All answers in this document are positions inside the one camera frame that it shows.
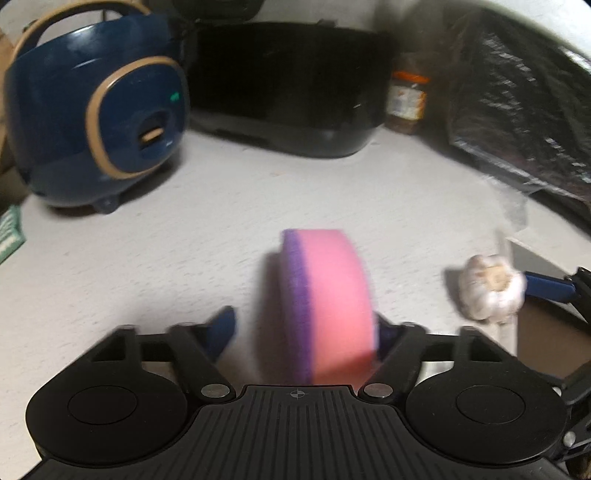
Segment green snack bag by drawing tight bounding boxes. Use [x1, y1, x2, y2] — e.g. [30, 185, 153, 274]
[0, 205, 24, 264]

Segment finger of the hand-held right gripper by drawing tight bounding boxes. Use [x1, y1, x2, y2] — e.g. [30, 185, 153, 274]
[524, 267, 591, 324]
[551, 367, 591, 462]

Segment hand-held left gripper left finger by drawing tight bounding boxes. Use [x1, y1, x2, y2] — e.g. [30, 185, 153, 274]
[92, 305, 238, 401]

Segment black rice cooker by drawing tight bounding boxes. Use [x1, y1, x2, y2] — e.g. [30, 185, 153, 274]
[171, 0, 393, 158]

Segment black printed foil bag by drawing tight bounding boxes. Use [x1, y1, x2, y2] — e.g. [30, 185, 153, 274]
[443, 9, 591, 204]

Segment purple pink eggplant sponge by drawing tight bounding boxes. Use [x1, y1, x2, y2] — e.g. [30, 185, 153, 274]
[277, 228, 380, 386]

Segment white garlic bulb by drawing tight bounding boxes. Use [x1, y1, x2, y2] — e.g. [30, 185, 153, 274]
[458, 254, 528, 323]

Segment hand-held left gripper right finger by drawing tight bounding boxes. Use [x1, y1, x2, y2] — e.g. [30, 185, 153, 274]
[359, 314, 511, 401]

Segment navy blue rice cooker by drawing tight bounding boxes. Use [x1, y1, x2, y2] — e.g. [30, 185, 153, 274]
[2, 0, 191, 214]

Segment glass jar with orange lid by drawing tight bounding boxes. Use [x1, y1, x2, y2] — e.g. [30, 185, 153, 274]
[384, 70, 430, 136]

